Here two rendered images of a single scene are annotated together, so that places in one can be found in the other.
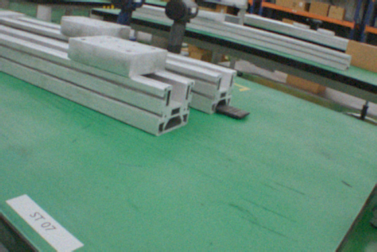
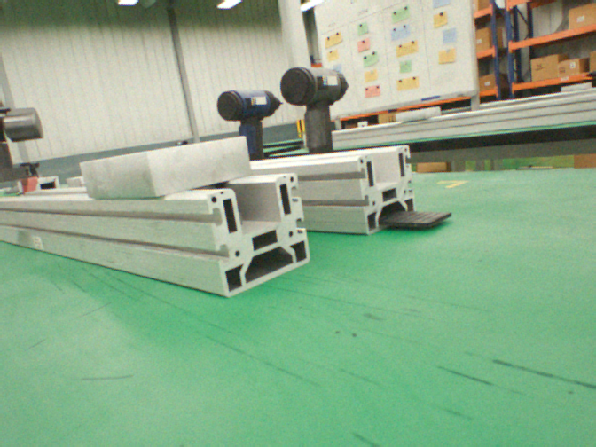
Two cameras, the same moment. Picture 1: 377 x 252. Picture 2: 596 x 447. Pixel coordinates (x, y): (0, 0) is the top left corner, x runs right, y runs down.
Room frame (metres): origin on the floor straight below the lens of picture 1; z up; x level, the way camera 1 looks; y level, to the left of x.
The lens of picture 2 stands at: (0.28, -0.13, 0.90)
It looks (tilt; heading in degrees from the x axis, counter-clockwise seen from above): 11 degrees down; 20
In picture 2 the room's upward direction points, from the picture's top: 9 degrees counter-clockwise
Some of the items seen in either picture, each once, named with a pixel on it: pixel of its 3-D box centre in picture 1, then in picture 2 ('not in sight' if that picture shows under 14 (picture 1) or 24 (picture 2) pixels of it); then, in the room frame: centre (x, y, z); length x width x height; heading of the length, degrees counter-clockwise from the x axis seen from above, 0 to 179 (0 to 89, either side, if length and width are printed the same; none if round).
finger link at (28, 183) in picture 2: not in sight; (19, 192); (1.04, 0.78, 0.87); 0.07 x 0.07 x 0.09; 63
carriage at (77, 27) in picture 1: (93, 34); not in sight; (0.99, 0.30, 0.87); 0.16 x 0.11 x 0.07; 63
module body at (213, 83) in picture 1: (91, 52); (198, 193); (0.99, 0.30, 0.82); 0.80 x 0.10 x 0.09; 63
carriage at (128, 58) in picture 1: (115, 60); (165, 181); (0.70, 0.17, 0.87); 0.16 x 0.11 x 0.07; 63
